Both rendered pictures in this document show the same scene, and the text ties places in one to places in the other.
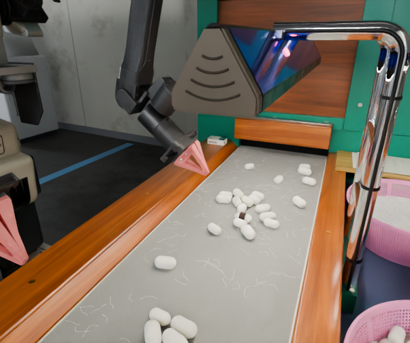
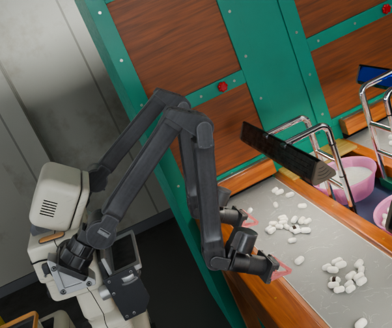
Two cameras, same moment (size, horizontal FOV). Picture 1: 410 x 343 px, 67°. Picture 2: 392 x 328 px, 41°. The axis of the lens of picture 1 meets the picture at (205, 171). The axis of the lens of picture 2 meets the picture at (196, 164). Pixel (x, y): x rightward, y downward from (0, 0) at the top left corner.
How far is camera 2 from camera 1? 1.44 m
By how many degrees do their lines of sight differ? 30
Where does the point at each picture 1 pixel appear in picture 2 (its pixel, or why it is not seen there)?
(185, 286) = (316, 259)
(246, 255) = (318, 237)
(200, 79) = (320, 174)
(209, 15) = not seen: hidden behind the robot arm
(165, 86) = (223, 191)
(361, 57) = (261, 113)
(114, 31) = not seen: outside the picture
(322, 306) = (362, 224)
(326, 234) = (333, 206)
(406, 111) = (297, 127)
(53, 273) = (275, 291)
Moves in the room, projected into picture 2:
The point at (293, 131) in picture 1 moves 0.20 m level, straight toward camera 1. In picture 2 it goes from (252, 174) to (275, 185)
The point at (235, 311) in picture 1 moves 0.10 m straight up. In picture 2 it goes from (341, 248) to (333, 224)
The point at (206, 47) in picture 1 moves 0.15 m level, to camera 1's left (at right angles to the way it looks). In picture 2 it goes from (319, 166) to (288, 193)
